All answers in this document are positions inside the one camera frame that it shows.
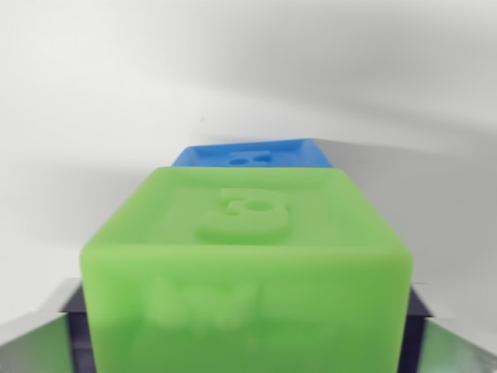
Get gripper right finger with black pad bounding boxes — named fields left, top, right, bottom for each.
left=403, top=284, right=497, bottom=373

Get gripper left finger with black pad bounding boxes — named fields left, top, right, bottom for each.
left=0, top=277, right=93, bottom=373

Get green cube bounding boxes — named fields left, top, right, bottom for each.
left=79, top=166, right=415, bottom=373

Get blue cube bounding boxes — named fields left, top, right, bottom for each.
left=170, top=138, right=335, bottom=170

